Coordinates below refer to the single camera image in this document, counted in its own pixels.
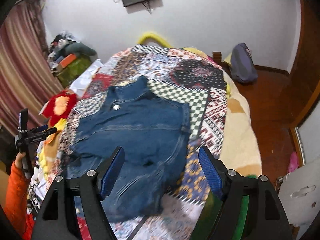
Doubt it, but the blue denim jacket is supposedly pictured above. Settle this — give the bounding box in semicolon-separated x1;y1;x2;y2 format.
67;76;190;223

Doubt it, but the orange left sleeve forearm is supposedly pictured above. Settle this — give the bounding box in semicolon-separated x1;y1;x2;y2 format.
3;161;35;240

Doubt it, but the person's left hand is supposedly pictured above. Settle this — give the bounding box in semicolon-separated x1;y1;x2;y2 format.
15;145;37;170

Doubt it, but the yellow garment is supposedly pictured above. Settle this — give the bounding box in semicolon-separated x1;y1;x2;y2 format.
38;119;67;179

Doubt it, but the white cardboard box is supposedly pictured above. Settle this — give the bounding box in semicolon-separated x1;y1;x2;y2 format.
279;159;320;226

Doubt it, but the red plush toy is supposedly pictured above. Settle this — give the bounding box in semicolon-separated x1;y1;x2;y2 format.
40;90;78;127

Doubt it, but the striped red curtain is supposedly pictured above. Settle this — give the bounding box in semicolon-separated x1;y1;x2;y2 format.
1;0;63;135

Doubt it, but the pink slipper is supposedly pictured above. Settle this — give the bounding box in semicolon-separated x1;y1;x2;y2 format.
287;152;299;173

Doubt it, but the white plastic bag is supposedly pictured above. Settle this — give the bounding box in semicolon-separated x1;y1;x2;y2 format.
69;59;103;98

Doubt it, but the green storage box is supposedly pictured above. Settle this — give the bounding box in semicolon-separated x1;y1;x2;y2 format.
56;55;92;88

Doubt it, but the cream fleece blanket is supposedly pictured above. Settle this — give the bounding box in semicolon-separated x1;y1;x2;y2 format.
183;47;263;177

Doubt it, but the orange box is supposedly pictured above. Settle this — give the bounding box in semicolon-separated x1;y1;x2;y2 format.
57;54;76;72

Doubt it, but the wooden door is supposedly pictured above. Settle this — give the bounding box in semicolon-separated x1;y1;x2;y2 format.
288;0;319;127

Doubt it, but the purple backpack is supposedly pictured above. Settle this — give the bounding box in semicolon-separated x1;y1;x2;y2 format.
230;43;258;83

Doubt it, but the yellow pillow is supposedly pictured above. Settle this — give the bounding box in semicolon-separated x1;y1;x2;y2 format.
137;32;172;48

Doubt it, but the patchwork patterned bedspread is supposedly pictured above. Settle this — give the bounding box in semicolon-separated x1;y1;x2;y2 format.
27;44;230;240

